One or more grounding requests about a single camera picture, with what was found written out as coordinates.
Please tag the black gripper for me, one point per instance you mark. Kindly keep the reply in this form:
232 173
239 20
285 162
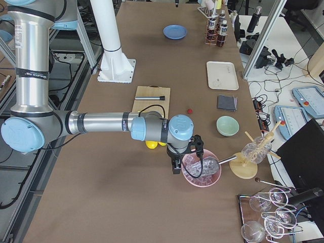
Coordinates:
173 156

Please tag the blue round plate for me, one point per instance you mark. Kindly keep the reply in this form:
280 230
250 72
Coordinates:
175 32

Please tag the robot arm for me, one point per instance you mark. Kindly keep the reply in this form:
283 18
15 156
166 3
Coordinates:
33 123

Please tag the yellow lemon upper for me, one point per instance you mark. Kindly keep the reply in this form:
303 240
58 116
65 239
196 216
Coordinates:
151 144

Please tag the steel ice scoop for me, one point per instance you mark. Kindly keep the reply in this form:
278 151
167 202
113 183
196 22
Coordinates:
211 165

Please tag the pink ice bucket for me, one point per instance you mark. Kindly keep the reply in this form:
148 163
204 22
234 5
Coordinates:
191 168

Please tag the wooden cutting board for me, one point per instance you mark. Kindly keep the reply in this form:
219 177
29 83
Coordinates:
149 95

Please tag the light green bowl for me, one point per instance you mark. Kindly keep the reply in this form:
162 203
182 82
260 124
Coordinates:
227 126

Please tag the steel muddler black tip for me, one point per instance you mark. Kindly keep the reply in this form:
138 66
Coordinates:
150 98

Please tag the wooden cup stand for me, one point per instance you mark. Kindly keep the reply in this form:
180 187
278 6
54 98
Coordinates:
245 169

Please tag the grey folded cloth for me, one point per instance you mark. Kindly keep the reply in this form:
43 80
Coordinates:
228 103

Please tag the glass mug on stand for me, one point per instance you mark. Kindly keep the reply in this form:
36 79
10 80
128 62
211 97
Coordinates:
257 150

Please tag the cream rabbit tray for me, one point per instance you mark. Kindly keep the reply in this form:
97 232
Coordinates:
222 76

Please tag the blue teach pendant near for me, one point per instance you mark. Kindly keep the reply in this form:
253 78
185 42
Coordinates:
292 119

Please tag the blue teach pendant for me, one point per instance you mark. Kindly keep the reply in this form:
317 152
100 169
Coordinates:
292 119
311 99

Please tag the tea bottle back left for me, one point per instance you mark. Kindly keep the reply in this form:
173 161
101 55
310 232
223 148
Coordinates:
222 34

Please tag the tea bottle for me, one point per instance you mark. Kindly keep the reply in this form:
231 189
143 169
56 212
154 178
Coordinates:
221 17
222 34
211 35

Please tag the tea bottle front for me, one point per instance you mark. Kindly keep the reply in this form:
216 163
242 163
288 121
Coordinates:
211 35

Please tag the blue teach pendant far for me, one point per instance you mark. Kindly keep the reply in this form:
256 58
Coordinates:
311 99

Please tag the tea bottle back right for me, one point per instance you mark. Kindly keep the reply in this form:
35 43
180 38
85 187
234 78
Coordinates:
221 17

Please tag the black thermos bottle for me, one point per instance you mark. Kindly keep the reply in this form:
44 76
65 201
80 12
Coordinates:
254 19

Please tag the wire glass rack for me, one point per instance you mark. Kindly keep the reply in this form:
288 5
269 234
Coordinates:
267 216

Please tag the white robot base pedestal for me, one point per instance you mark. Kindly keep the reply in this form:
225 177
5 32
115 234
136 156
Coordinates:
115 66

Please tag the copper wire bottle rack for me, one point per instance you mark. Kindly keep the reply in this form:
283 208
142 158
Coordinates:
217 30

